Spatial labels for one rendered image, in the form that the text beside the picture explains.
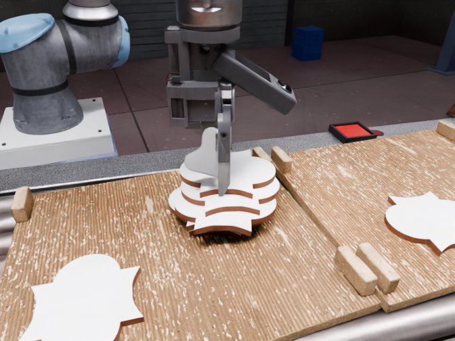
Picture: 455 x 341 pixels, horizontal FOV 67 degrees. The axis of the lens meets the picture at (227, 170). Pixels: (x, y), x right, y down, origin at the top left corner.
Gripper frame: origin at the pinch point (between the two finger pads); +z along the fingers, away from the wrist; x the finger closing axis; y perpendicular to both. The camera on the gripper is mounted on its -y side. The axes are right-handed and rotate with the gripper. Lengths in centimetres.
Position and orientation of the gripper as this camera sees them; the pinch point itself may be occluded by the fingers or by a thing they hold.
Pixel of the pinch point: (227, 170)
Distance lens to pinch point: 51.1
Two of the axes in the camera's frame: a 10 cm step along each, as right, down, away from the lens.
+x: -0.3, 5.3, -8.5
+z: 0.0, 8.5, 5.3
